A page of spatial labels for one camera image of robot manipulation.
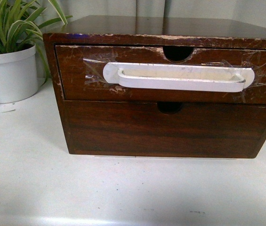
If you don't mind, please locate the white drawer handle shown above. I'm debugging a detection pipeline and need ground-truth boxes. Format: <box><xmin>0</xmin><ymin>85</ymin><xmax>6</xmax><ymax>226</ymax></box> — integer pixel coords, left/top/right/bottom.
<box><xmin>103</xmin><ymin>62</ymin><xmax>255</xmax><ymax>92</ymax></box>

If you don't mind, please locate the wooden drawer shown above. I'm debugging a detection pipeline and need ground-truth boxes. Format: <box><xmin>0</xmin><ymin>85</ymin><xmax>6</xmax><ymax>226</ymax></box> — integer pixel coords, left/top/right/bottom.
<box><xmin>56</xmin><ymin>45</ymin><xmax>266</xmax><ymax>105</ymax></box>
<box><xmin>64</xmin><ymin>101</ymin><xmax>266</xmax><ymax>158</ymax></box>

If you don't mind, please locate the dark wooden drawer cabinet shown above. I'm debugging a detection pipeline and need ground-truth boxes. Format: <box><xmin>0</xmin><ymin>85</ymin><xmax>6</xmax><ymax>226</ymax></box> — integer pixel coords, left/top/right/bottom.
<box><xmin>43</xmin><ymin>16</ymin><xmax>266</xmax><ymax>157</ymax></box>

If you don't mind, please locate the white plant pot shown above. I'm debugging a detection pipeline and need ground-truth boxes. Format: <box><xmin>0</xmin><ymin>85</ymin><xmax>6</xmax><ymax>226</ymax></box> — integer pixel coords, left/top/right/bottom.
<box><xmin>0</xmin><ymin>45</ymin><xmax>39</xmax><ymax>104</ymax></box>

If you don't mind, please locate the green striped spider plant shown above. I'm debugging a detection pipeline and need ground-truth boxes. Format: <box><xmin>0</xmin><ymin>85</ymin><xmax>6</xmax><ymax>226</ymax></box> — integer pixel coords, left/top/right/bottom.
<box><xmin>0</xmin><ymin>0</ymin><xmax>72</xmax><ymax>79</ymax></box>

